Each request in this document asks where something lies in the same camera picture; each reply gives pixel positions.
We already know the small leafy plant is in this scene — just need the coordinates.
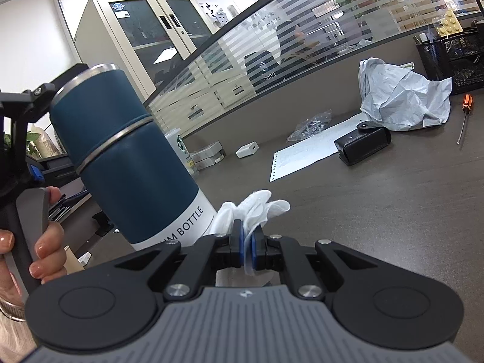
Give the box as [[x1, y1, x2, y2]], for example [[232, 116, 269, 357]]
[[25, 125, 46, 157]]

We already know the orange-handled screwdriver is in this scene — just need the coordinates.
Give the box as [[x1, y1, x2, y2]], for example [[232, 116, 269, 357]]
[[456, 94, 474, 145]]

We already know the black mesh desk organizer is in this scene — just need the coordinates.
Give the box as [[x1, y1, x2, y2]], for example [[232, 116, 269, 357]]
[[414, 32, 484, 95]]

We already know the white perforated paper sheet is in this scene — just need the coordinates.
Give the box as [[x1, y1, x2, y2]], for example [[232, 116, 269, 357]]
[[269, 119, 373, 182]]

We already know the person's left forearm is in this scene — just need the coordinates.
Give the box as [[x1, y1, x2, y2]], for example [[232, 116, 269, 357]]
[[0, 310, 38, 358]]

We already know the beige paper cup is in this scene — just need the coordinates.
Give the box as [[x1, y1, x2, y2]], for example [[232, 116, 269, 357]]
[[62, 245, 82, 273]]

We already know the striped glass partition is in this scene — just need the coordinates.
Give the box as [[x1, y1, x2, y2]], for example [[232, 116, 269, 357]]
[[146, 0, 484, 148]]

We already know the beige snack bag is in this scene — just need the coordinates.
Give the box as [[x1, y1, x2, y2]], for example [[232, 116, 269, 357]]
[[38, 130, 64, 157]]

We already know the black office chair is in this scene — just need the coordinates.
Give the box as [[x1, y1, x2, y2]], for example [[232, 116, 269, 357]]
[[244, 50, 286, 91]]

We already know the white power adapter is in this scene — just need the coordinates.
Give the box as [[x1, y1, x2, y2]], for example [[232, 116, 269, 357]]
[[236, 142, 259, 158]]

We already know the clear plastic lidded cup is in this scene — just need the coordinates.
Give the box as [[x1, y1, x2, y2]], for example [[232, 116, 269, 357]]
[[164, 128, 200, 178]]

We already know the person's left hand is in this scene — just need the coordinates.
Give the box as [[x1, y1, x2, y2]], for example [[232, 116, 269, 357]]
[[0, 186, 69, 300]]

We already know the black leather case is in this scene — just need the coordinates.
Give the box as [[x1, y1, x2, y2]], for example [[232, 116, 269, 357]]
[[334, 121, 392, 166]]

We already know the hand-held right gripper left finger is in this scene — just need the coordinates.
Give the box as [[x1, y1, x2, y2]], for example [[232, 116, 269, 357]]
[[113, 218, 246, 300]]

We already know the white flat box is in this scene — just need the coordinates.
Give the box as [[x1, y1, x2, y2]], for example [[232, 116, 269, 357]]
[[189, 141, 224, 161], [195, 151, 227, 170]]

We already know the white paper towel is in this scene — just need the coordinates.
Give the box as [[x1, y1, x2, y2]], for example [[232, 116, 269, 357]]
[[210, 190, 292, 276]]

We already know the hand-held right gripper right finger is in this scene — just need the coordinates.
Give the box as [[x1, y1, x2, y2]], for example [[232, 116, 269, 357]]
[[250, 226, 373, 300]]

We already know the grey crumpled plastic bag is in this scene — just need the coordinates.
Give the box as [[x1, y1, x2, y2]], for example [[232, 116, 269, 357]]
[[358, 57, 452, 132]]

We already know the beige glass-door cabinet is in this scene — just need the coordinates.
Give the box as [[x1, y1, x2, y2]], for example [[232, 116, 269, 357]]
[[74, 0, 216, 99]]

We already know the metal bracelet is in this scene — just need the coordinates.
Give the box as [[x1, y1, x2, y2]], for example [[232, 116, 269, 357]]
[[0, 298, 27, 323]]

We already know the blue vacuum bottle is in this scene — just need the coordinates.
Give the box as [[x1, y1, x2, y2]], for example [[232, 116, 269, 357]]
[[50, 64, 218, 252]]

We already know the clear plastic parts bag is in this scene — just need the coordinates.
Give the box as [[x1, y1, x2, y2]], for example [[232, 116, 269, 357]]
[[286, 109, 332, 142]]

